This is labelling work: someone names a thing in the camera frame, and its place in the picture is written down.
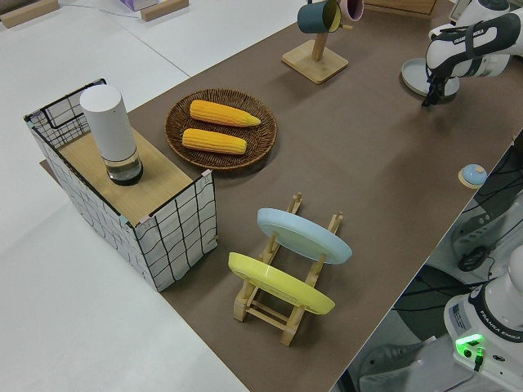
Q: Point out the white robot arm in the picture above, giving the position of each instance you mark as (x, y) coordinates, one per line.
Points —
(490, 61)

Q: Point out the short wooden block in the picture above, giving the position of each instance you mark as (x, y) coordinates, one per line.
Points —
(163, 10)

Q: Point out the yellow corn cob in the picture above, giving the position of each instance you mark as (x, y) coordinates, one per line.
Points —
(212, 141)
(222, 113)

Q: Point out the purple box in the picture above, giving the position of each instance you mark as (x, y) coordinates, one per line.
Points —
(139, 4)

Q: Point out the long wooden block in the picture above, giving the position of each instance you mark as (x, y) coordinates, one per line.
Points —
(28, 12)

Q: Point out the gray round plate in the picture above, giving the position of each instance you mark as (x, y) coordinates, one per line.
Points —
(412, 73)

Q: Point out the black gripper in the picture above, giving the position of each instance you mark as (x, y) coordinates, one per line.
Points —
(436, 77)

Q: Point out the brown wicker basket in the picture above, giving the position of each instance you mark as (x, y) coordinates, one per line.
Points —
(261, 143)

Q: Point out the wooden mug tree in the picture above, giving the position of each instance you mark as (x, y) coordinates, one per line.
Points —
(314, 63)

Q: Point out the pink mug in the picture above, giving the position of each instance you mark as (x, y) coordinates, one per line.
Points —
(353, 10)

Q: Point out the gray floor object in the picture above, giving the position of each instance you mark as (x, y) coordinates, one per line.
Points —
(388, 363)

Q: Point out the dark teal mug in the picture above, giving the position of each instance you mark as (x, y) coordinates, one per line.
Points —
(312, 18)

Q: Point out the white cylinder glass base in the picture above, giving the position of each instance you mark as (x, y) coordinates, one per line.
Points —
(108, 122)

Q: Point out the light blue plate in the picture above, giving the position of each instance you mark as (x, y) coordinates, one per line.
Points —
(304, 237)

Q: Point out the wooden plate rack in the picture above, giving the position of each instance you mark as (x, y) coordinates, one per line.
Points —
(292, 326)

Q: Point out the blue call bell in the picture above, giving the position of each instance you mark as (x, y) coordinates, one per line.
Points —
(472, 175)

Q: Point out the yellow plate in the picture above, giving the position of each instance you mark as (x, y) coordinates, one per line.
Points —
(282, 286)

